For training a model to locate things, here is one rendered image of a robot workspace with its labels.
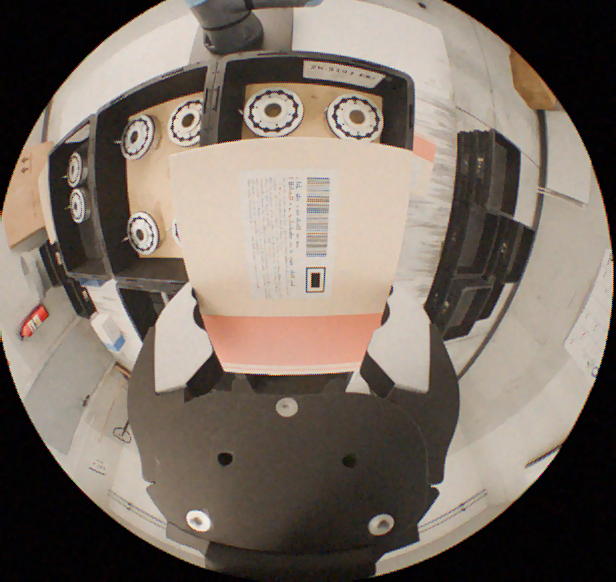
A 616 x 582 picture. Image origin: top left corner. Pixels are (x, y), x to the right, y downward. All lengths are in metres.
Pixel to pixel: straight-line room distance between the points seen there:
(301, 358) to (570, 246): 2.88
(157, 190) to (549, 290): 3.21
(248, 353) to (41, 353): 3.29
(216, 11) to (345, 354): 0.58
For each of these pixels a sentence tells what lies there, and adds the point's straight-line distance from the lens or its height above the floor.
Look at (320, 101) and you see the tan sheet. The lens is 0.41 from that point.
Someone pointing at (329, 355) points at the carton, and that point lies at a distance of 0.15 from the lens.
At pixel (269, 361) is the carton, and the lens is 0.15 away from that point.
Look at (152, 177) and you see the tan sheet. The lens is 0.50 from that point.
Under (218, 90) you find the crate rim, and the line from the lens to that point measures 0.35.
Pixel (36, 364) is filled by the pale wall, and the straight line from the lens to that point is 3.37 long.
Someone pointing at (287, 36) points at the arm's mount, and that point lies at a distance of 0.61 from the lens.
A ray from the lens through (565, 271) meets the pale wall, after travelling 2.90.
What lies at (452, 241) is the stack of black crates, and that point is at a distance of 1.20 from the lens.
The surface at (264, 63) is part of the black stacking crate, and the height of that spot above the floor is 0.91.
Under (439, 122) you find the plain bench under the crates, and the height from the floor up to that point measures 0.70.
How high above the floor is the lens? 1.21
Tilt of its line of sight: 61 degrees down
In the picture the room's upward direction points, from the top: 176 degrees clockwise
